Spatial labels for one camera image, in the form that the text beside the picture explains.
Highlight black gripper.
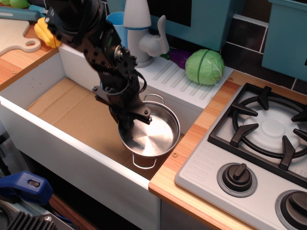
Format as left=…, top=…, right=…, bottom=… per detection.
left=92, top=74, right=152, bottom=134

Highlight stainless steel pot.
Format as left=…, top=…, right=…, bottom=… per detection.
left=118, top=93, right=181, bottom=170

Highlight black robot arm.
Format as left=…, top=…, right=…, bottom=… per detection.
left=45, top=0, right=152, bottom=129

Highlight cardboard sheet in sink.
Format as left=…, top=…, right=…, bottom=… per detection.
left=27, top=78, right=170, bottom=180

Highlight white toy sink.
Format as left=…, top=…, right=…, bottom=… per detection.
left=0, top=33, right=235, bottom=230

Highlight purple toy eggplant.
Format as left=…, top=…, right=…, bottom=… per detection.
left=161, top=48, right=192, bottom=69

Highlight green toy cabbage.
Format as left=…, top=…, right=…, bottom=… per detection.
left=185, top=49, right=225, bottom=85

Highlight light blue plastic cup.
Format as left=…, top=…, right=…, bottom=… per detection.
left=106, top=11, right=128, bottom=48

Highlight grey toy faucet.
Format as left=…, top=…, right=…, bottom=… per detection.
left=123, top=0, right=169, bottom=68

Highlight blue clamp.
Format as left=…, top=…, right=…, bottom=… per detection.
left=0, top=171, right=53, bottom=205

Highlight yellow toy bell pepper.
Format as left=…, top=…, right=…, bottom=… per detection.
left=34, top=18, right=61, bottom=48

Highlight black stove knob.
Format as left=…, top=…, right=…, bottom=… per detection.
left=217, top=163, right=258, bottom=198
left=275, top=190, right=307, bottom=230

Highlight teal toy knife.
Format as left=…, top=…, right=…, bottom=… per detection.
left=0, top=6, right=41, bottom=22

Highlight white cutting board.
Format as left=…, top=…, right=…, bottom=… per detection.
left=0, top=18, right=41, bottom=56

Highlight grey toy stove top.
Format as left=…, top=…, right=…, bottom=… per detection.
left=175, top=83, right=307, bottom=230

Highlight black burner grate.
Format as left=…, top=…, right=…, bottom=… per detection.
left=208, top=83, right=307, bottom=188

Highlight green toy fruit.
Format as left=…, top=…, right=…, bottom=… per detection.
left=0, top=0, right=30, bottom=9

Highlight teal box right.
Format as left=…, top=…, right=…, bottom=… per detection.
left=262, top=0, right=307, bottom=81

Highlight grey metal bracket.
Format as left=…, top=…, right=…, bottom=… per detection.
left=0, top=212, right=80, bottom=230

